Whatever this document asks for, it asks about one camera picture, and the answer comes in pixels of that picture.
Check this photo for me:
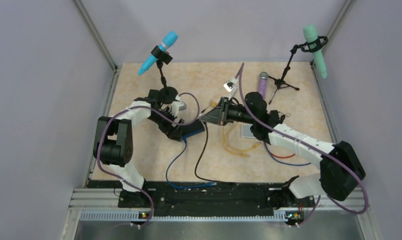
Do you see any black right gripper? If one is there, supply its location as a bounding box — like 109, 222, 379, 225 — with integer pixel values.
201, 96, 256, 126

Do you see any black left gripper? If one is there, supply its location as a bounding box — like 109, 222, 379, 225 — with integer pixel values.
147, 106, 184, 141

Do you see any black network switch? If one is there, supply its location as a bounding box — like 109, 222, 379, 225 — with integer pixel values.
181, 119, 205, 139

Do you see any white network switch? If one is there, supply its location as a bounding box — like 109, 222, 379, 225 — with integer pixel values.
241, 123, 255, 139

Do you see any red ethernet cable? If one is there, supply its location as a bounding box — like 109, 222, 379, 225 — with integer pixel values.
269, 152, 296, 160

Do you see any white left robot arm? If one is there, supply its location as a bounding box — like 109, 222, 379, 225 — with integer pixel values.
93, 86, 187, 207

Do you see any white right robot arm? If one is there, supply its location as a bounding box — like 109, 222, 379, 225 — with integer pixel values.
200, 92, 366, 206

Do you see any black round-base mic stand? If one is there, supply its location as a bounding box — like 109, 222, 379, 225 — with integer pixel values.
151, 45, 178, 104

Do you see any purple glitter microphone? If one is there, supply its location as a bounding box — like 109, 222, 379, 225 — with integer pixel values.
257, 71, 269, 99

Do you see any cyan microphone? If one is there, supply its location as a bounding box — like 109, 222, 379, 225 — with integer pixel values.
138, 31, 179, 76

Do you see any black tripod mic stand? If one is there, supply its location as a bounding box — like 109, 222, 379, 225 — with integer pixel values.
268, 35, 329, 105

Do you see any mint green microphone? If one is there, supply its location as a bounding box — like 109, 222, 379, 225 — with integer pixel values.
303, 24, 328, 79

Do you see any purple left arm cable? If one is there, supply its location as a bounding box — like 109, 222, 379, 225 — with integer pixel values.
95, 92, 201, 229

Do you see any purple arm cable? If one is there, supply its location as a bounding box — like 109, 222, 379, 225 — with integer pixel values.
234, 62, 370, 228
95, 92, 201, 229

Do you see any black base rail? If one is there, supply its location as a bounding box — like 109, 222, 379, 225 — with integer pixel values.
113, 179, 316, 219

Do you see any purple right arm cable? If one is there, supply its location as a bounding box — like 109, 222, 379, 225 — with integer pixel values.
234, 62, 370, 228

